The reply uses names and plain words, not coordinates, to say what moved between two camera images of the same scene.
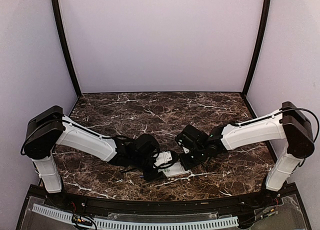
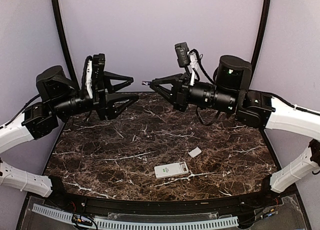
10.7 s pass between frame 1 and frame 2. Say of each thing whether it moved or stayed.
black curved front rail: stayed
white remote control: stayed
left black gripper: moved
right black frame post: stayed
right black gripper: moved
